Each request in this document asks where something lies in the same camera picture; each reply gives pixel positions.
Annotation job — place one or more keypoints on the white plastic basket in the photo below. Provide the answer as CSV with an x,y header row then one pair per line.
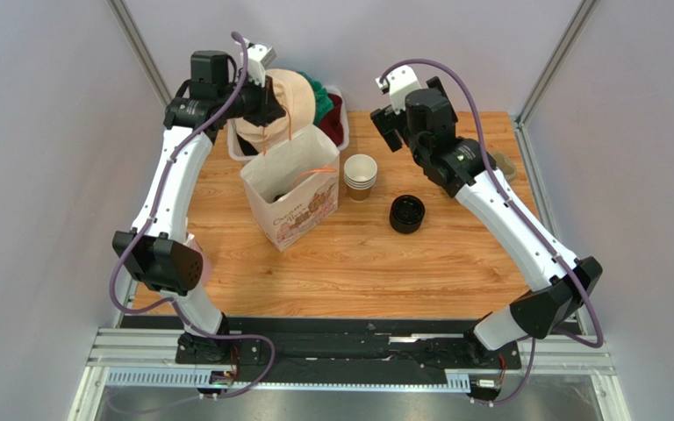
x,y
236,151

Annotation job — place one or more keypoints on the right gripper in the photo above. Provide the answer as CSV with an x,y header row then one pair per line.
x,y
385,125

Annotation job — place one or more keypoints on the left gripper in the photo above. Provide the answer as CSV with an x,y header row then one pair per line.
x,y
272,110

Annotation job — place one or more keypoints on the stack of black lids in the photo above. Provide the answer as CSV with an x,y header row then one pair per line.
x,y
407,214

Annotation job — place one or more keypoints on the green cloth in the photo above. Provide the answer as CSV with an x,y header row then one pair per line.
x,y
323,102

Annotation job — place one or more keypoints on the pink plastic cup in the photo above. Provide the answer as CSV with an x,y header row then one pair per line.
x,y
207,267

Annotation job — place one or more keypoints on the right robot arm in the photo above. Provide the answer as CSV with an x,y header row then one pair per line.
x,y
558,280

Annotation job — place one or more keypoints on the stack of paper cups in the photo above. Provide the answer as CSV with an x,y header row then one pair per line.
x,y
360,174

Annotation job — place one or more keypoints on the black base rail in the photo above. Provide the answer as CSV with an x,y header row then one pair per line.
x,y
364,352

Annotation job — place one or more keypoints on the white paper bag orange handles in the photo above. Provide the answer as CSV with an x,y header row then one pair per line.
x,y
306,167

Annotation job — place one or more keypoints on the beige bucket hat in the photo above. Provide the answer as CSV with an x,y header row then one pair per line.
x,y
296,95

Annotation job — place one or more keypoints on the dark red cloth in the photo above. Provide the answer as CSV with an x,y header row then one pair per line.
x,y
331,124

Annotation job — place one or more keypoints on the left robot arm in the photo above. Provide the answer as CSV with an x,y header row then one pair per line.
x,y
158,251

